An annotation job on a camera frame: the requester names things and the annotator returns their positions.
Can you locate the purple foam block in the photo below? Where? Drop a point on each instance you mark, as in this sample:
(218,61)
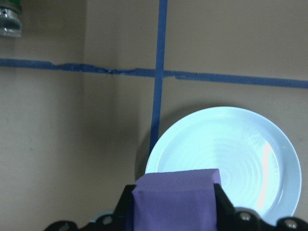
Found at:
(173,204)

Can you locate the light blue round plate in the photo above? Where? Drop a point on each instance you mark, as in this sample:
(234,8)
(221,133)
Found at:
(228,144)

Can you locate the green conveyor belt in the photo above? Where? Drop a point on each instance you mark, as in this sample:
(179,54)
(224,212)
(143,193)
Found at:
(9,24)

